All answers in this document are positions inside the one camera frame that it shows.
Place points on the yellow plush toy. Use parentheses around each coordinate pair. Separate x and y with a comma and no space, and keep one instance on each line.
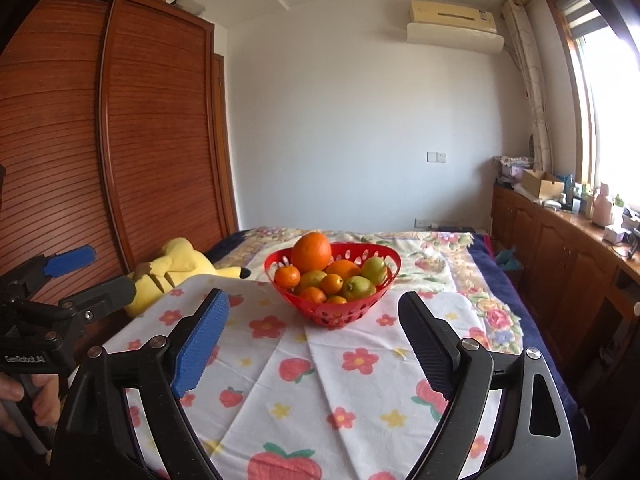
(175,265)

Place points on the white air deflector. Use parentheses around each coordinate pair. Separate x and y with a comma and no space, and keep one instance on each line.
(455,40)

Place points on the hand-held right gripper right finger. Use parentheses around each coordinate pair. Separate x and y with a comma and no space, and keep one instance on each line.
(430,350)

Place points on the wooden slatted wardrobe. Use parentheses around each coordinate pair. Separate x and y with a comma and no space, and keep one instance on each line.
(150,110)

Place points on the large orange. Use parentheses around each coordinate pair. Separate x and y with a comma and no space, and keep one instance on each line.
(311,252)
(345,268)

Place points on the lavender box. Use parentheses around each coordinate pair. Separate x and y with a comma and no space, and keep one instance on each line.
(510,174)

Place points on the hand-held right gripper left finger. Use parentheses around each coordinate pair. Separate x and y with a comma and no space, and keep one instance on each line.
(200,345)

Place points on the teal cloth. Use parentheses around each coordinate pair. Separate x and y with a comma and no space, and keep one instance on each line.
(506,256)

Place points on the white wall socket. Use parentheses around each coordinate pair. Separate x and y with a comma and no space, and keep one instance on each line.
(426,223)

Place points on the wooden framed window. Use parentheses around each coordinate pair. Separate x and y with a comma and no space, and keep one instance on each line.
(610,85)

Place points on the patterned white curtain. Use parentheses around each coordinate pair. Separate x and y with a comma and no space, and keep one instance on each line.
(532,85)

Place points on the beige wall air conditioner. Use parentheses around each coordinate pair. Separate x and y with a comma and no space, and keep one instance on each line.
(450,12)

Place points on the red perforated plastic basket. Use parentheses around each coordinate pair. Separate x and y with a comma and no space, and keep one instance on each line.
(340,312)

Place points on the person's left hand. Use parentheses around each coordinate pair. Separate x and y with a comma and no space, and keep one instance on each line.
(47,400)

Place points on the white flower-print tablecloth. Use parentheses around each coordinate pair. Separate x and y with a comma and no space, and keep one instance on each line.
(300,385)

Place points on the yellow-green lemon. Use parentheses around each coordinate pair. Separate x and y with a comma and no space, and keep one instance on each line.
(359,287)
(376,269)
(311,278)

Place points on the white wall switch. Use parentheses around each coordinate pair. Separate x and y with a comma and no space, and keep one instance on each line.
(437,157)

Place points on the folded patterned cloth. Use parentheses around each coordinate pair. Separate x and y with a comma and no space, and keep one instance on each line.
(512,161)

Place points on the small white box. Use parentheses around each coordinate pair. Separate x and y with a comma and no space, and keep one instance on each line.
(614,234)

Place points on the grey box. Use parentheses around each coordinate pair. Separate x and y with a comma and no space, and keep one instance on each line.
(189,7)

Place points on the low wooden cabinet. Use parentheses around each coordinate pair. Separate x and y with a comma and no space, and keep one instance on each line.
(560,260)

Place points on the open cardboard box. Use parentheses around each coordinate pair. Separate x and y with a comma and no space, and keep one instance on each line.
(542,185)

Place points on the floral bed cover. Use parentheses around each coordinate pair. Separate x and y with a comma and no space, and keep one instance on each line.
(450,255)

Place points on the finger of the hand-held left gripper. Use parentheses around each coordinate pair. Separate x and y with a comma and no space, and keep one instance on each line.
(110,292)
(70,260)

